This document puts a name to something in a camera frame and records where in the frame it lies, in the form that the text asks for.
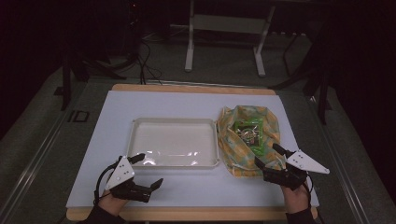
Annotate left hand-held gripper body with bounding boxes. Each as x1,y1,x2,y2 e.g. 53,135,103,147
104,155,154,203

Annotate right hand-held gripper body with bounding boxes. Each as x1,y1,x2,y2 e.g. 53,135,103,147
262,149,331,191

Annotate green snack packet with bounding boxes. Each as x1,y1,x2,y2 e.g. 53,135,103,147
233,117,265,157

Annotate yellow patterned cloth bag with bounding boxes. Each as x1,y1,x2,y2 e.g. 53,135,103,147
216,105,286,179

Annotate white plastic tray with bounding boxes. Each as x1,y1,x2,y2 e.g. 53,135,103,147
126,117,221,171

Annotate person's left hand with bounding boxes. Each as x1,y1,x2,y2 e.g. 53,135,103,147
98,193,131,217

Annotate person's right hand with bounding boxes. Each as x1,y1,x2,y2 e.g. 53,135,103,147
281,183,311,215

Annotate dark metal stand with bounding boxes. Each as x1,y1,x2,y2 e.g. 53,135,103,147
268,31,333,126

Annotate white table mat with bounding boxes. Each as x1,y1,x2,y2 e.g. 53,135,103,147
65,90,320,209

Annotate black metal stand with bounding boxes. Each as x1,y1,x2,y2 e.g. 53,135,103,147
53,54,127,112

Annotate white metal stand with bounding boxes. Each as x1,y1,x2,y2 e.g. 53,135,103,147
184,0,276,78

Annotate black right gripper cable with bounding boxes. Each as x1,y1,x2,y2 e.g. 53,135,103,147
305,174,314,202

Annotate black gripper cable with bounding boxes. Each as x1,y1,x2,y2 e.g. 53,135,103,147
93,163,120,205
305,174,314,202

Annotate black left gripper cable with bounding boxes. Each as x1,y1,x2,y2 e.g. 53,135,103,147
93,163,120,205

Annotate black floor cables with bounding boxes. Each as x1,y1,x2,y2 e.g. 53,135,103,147
135,38,163,86

